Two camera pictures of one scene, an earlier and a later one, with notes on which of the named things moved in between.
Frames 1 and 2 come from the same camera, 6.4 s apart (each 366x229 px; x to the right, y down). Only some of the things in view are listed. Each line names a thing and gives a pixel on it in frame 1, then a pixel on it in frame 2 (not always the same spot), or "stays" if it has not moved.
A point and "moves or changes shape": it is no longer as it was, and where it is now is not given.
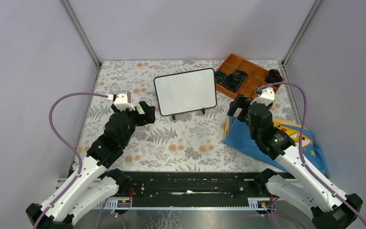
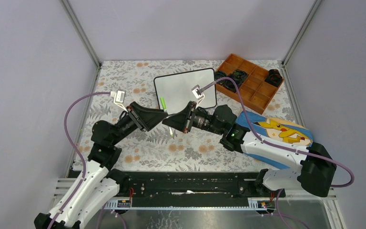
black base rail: x=192 y=190 stays
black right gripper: x=241 y=102 → x=181 y=121
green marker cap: x=139 y=110 moves or changes shape
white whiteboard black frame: x=185 y=91 stays
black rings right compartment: x=273 y=76 stays
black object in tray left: x=233 y=81 stays
